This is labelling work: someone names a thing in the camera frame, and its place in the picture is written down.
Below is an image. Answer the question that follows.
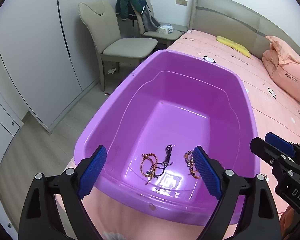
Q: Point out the large multicolour beaded bracelet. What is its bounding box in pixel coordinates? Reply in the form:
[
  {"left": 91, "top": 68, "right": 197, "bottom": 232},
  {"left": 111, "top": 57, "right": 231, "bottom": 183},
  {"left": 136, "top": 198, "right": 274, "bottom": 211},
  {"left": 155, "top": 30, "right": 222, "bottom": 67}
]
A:
[{"left": 182, "top": 149, "right": 203, "bottom": 180}]

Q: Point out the small gold braided bracelet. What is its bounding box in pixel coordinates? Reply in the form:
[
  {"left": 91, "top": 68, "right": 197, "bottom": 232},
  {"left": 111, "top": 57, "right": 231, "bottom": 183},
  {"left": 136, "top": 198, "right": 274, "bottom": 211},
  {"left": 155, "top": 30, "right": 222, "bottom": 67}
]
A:
[{"left": 140, "top": 152, "right": 159, "bottom": 186}]

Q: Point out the right human hand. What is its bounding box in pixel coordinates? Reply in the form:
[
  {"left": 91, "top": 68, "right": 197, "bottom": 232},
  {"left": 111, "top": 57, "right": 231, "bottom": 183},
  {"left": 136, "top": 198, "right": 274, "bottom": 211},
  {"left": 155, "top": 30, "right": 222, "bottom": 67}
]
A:
[{"left": 280, "top": 206, "right": 300, "bottom": 240}]

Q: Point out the pink folded quilt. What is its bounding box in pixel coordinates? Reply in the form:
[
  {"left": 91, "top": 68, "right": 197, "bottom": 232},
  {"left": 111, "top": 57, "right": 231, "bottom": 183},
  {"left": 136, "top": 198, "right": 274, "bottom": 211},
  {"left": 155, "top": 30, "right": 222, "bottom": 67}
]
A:
[{"left": 262, "top": 36, "right": 300, "bottom": 102}]

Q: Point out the purple plastic basin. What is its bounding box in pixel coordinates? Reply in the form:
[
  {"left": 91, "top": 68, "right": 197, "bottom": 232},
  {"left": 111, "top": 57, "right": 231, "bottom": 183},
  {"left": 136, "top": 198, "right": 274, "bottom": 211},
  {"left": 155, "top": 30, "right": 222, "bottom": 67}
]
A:
[{"left": 74, "top": 50, "right": 260, "bottom": 225}]

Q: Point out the yellow small pillow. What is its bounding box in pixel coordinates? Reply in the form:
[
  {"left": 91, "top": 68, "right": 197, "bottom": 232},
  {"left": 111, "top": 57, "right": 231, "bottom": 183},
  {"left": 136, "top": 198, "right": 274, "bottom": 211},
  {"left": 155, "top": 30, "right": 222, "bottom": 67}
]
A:
[{"left": 216, "top": 36, "right": 251, "bottom": 58}]

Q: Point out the white wardrobe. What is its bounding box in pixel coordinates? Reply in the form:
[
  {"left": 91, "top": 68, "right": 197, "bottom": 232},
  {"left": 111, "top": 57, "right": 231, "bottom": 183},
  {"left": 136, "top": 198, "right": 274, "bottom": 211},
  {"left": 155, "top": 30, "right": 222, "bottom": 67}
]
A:
[{"left": 0, "top": 0, "right": 116, "bottom": 229}]

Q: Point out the grey bed headboard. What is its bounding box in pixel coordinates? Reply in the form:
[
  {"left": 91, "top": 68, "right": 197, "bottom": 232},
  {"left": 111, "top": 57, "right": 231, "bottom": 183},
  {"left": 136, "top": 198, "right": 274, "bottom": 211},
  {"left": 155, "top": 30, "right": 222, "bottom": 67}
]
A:
[{"left": 189, "top": 0, "right": 300, "bottom": 59}]

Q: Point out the beige front chair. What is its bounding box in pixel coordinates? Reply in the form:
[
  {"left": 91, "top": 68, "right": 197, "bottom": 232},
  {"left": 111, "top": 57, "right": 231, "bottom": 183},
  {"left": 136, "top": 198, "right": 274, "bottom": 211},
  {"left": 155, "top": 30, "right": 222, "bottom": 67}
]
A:
[{"left": 78, "top": 0, "right": 158, "bottom": 92}]

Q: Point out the white tissue pack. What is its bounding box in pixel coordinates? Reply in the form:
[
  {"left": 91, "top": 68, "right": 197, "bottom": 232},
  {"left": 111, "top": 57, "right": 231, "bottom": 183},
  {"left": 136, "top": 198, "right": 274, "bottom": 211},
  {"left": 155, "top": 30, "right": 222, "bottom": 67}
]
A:
[{"left": 157, "top": 24, "right": 174, "bottom": 35}]

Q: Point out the beige chair with clothes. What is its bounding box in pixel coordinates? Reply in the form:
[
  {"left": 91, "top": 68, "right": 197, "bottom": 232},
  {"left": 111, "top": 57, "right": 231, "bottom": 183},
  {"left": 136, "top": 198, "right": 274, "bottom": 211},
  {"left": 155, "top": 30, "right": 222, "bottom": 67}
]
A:
[{"left": 131, "top": 0, "right": 183, "bottom": 47}]

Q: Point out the dark green jacket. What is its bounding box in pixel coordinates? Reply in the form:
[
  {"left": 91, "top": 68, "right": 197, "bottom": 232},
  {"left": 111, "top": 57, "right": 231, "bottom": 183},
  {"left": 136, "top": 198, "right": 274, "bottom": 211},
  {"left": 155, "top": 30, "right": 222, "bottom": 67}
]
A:
[{"left": 115, "top": 0, "right": 151, "bottom": 21}]

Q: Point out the dark purple cord necklace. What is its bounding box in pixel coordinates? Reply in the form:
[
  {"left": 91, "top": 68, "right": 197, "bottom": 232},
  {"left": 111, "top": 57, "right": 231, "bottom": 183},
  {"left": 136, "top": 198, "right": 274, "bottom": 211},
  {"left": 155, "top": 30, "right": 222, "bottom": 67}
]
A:
[{"left": 149, "top": 144, "right": 174, "bottom": 179}]

